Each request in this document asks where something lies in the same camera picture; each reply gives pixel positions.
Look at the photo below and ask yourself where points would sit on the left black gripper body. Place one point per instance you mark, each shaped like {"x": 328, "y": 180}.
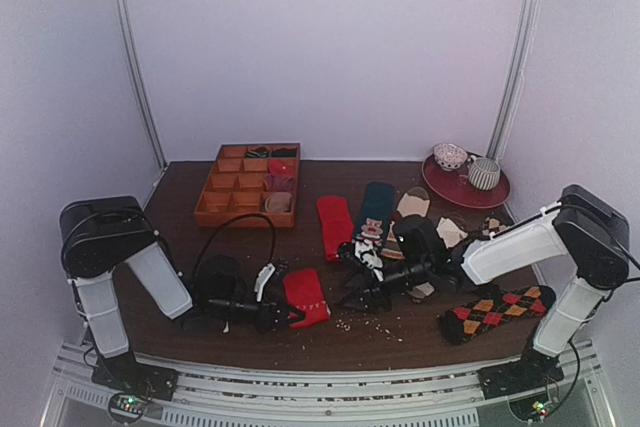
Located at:
{"x": 267, "y": 308}

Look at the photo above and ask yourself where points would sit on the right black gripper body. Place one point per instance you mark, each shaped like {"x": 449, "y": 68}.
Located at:
{"x": 373, "y": 286}

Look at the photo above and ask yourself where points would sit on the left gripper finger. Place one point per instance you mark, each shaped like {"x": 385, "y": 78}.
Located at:
{"x": 290, "y": 313}
{"x": 271, "y": 323}

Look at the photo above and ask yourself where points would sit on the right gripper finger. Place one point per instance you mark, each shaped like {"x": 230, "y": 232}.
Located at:
{"x": 359, "y": 301}
{"x": 360, "y": 280}

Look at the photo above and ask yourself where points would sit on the red sock with beige toe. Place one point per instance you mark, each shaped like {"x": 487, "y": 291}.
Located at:
{"x": 304, "y": 291}

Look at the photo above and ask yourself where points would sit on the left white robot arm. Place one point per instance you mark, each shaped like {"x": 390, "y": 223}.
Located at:
{"x": 100, "y": 235}

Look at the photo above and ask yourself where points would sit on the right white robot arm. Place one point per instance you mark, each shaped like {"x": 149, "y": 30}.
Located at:
{"x": 579, "y": 225}

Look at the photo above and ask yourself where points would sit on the beige striped sock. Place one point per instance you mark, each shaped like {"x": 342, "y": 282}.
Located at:
{"x": 415, "y": 201}

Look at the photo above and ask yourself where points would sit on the teal reindeer sock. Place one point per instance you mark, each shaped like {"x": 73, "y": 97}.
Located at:
{"x": 373, "y": 220}

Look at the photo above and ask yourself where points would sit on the black orange argyle sock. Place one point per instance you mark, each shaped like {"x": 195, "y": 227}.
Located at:
{"x": 494, "y": 307}

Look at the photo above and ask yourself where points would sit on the beige brown sock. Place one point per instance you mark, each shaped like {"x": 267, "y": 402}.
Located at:
{"x": 452, "y": 234}

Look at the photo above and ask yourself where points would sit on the beige rolled sock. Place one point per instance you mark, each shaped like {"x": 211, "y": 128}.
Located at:
{"x": 278, "y": 202}

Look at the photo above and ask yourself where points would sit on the red round plate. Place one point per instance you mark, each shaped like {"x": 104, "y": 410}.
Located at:
{"x": 454, "y": 187}

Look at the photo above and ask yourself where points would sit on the wooden compartment tray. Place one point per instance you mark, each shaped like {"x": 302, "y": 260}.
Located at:
{"x": 234, "y": 187}

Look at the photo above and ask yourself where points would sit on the beige argyle sock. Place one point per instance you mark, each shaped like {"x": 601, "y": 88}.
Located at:
{"x": 492, "y": 226}

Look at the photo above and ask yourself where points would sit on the red rolled sock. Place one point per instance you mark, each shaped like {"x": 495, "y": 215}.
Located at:
{"x": 282, "y": 166}

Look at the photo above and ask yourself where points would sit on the white patterned bowl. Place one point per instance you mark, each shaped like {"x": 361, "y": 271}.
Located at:
{"x": 449, "y": 156}

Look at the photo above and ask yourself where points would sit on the striped grey cup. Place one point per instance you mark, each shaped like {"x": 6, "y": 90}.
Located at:
{"x": 484, "y": 173}

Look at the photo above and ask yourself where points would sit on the black striped rolled sock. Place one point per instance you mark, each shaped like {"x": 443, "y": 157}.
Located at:
{"x": 258, "y": 152}

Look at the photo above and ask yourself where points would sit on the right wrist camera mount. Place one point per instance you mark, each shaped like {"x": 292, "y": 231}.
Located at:
{"x": 366, "y": 253}

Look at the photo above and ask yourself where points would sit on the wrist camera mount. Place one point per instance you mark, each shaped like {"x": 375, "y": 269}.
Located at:
{"x": 366, "y": 253}
{"x": 262, "y": 279}

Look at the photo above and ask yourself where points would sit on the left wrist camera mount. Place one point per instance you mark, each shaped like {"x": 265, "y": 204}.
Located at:
{"x": 262, "y": 279}

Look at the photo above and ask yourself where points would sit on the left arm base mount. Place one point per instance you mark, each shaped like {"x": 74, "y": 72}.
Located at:
{"x": 135, "y": 391}

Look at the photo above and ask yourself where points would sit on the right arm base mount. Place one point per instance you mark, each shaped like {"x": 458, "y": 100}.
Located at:
{"x": 525, "y": 382}

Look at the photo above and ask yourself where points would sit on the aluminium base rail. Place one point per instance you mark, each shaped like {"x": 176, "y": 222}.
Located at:
{"x": 213, "y": 395}

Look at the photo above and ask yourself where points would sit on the right aluminium frame post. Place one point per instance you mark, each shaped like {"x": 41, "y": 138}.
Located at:
{"x": 515, "y": 79}

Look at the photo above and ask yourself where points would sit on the aluminium frame post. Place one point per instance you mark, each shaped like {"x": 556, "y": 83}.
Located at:
{"x": 515, "y": 79}
{"x": 137, "y": 82}

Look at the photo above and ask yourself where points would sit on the left aluminium frame post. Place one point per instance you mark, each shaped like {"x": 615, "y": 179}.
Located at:
{"x": 137, "y": 82}

